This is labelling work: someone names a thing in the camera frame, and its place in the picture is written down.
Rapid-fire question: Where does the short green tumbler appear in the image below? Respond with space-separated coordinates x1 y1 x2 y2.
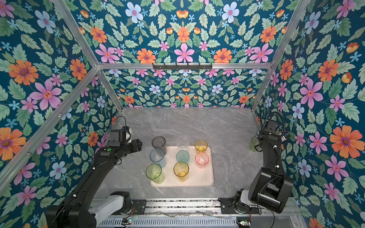
249 136 261 152

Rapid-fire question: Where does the grey smoky tumbler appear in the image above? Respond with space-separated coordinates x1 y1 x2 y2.
152 136 167 155

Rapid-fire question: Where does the light blue tumbler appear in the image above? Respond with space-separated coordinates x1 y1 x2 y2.
149 148 166 168

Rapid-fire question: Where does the tall green faceted tumbler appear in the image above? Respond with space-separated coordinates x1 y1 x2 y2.
145 163 164 184

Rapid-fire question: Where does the clear glass tumbler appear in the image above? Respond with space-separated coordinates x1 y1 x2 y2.
176 135 190 152

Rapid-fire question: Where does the teal dotted tumbler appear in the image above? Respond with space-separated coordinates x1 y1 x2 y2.
176 150 190 163

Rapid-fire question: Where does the tall yellow tumbler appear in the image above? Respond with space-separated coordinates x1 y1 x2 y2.
174 161 190 182

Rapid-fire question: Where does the beige plastic tray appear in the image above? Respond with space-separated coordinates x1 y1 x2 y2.
150 146 214 188

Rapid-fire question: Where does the short yellow tumbler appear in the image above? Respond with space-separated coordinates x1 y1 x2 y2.
194 140 208 154

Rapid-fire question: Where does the pink tumbler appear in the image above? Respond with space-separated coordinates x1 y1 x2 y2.
195 153 210 169

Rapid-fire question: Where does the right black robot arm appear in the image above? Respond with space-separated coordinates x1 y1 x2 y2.
233 131 294 213

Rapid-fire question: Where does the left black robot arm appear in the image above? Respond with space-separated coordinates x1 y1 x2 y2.
45 139 142 228

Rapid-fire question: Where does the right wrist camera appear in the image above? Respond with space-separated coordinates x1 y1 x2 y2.
262 112 286 136

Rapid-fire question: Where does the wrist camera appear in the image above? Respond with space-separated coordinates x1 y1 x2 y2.
107 129 131 148
262 112 286 136

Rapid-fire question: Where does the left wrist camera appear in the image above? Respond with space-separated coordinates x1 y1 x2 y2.
107 129 131 148

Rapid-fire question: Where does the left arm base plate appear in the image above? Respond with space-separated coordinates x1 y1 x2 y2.
121 199 147 216

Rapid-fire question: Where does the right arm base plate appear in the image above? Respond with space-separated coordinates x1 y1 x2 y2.
218 198 258 215

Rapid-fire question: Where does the metal hook rail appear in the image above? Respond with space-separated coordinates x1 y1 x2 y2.
152 63 213 70

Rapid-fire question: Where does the aluminium front rail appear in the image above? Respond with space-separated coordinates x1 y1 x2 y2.
65 198 301 218

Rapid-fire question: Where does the white vented cable duct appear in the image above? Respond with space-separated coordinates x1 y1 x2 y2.
98 217 238 228

